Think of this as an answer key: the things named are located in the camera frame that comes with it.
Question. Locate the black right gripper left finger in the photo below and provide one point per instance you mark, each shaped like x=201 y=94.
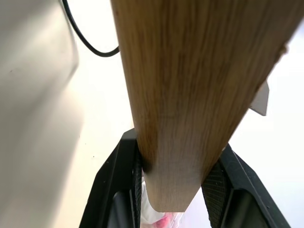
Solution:
x=111 y=190

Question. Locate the wooden board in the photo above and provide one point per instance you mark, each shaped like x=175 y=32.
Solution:
x=190 y=95

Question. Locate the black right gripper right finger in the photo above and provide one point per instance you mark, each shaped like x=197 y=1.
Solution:
x=240 y=190

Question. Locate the clear plastic bag with red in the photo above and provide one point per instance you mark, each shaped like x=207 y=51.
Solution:
x=161 y=219

